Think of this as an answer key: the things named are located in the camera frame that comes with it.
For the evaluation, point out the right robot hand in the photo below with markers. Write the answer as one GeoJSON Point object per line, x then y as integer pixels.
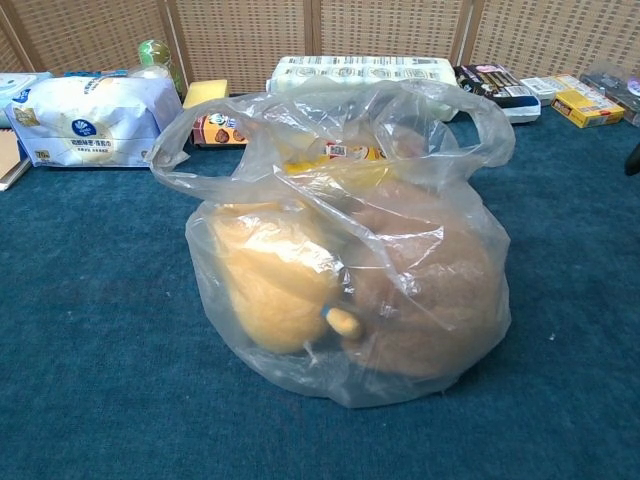
{"type": "Point", "coordinates": [634, 162]}

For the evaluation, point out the clear plastic bag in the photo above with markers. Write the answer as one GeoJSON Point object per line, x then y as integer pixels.
{"type": "Point", "coordinates": [425, 210]}

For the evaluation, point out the dark purple pack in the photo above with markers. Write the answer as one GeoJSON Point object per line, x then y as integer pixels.
{"type": "Point", "coordinates": [612, 85]}

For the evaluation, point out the small white box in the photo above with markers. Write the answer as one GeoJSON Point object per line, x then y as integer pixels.
{"type": "Point", "coordinates": [540, 89]}

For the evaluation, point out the black snack pack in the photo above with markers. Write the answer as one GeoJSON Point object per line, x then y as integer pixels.
{"type": "Point", "coordinates": [495, 87]}

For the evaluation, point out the brown plush toy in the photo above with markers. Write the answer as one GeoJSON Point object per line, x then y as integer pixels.
{"type": "Point", "coordinates": [430, 300]}

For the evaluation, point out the yellow snack packet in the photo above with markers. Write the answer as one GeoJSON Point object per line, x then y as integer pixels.
{"type": "Point", "coordinates": [345, 167]}

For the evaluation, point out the white toilet paper pack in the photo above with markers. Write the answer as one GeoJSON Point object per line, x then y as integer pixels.
{"type": "Point", "coordinates": [350, 70]}

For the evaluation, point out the yellow plush toy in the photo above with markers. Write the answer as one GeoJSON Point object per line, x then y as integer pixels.
{"type": "Point", "coordinates": [270, 280]}

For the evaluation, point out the wicker folding screen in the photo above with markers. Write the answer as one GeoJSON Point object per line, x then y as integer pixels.
{"type": "Point", "coordinates": [250, 35]}

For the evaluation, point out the brown panda cookie box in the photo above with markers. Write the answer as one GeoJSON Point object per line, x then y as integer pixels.
{"type": "Point", "coordinates": [217, 134]}

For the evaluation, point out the yellow sponge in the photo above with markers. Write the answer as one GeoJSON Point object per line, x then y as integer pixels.
{"type": "Point", "coordinates": [206, 94]}

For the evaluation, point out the green round bottle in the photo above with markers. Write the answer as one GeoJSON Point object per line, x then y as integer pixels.
{"type": "Point", "coordinates": [156, 55]}

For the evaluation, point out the white blue tissue pack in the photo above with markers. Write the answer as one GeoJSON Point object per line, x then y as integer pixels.
{"type": "Point", "coordinates": [90, 120]}

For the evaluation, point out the light blue wipes pack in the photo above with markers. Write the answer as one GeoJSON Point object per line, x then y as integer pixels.
{"type": "Point", "coordinates": [15, 90]}

